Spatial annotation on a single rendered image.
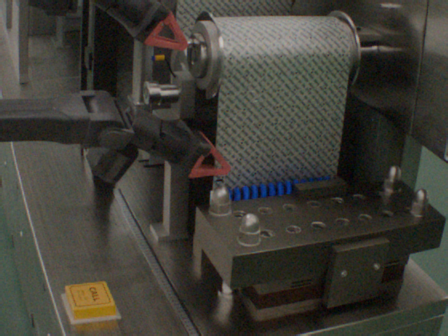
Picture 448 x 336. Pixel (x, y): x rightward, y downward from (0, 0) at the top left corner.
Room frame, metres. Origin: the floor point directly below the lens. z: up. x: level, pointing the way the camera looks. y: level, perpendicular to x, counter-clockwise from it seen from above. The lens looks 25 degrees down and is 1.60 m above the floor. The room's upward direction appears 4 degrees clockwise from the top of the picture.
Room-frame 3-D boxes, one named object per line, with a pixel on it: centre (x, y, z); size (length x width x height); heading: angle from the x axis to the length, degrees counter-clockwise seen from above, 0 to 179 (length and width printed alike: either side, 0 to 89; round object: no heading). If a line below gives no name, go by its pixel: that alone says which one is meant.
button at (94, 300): (0.93, 0.20, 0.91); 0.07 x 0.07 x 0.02; 23
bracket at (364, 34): (1.29, -0.23, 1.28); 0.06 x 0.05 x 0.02; 113
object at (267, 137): (1.16, -0.09, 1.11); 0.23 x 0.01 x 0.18; 113
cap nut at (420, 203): (1.09, -0.34, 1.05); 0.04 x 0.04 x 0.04
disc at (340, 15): (1.27, -0.19, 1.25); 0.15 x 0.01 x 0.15; 22
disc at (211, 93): (1.17, 0.04, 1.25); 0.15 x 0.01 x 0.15; 22
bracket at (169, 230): (1.19, 0.09, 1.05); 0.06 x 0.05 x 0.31; 113
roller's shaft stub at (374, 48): (1.28, -0.23, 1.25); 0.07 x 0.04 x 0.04; 113
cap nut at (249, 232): (0.96, -0.04, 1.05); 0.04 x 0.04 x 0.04
